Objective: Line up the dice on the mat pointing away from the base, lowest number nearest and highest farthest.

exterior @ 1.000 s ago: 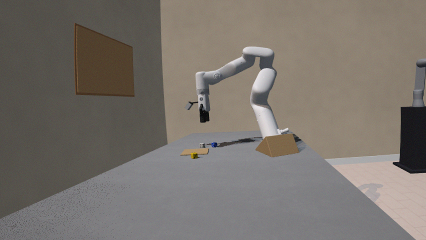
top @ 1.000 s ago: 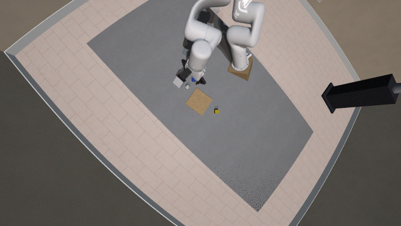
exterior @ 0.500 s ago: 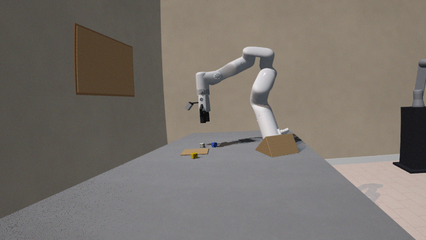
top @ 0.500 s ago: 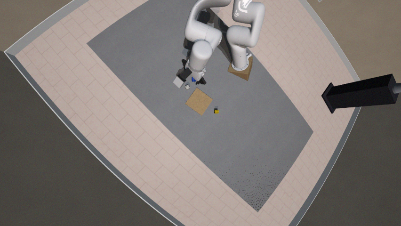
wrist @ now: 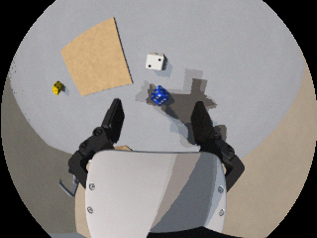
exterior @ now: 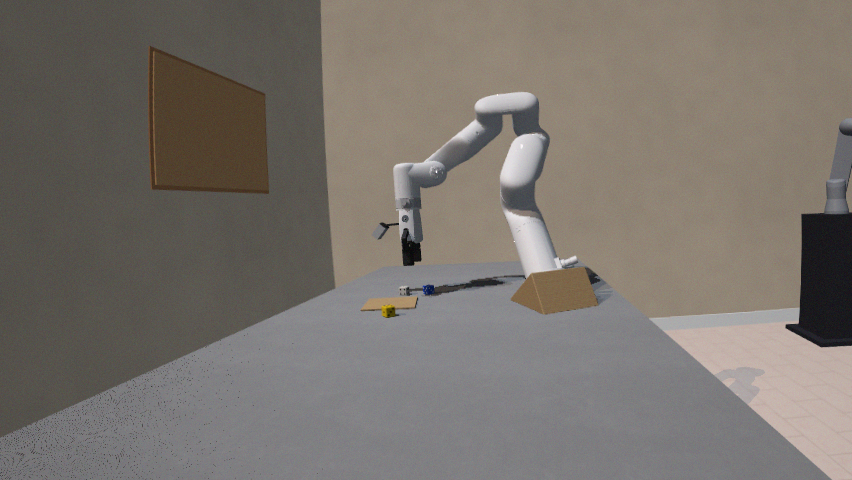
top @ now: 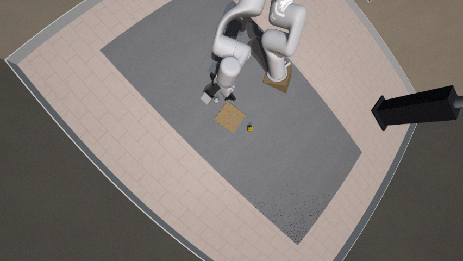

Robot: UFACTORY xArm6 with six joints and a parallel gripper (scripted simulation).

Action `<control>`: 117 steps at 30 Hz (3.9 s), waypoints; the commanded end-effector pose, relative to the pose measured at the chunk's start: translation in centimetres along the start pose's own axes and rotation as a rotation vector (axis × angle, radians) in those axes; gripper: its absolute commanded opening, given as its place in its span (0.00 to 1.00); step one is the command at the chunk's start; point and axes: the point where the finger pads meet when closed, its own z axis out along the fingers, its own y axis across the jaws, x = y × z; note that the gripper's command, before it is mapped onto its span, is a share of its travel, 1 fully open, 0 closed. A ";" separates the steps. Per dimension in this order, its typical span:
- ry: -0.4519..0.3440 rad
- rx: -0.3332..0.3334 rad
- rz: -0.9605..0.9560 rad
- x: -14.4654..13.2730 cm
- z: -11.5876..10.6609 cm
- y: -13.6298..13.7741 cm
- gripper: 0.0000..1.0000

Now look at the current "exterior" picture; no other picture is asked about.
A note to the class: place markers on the light orange mat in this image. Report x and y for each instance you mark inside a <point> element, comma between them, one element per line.
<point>399,303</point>

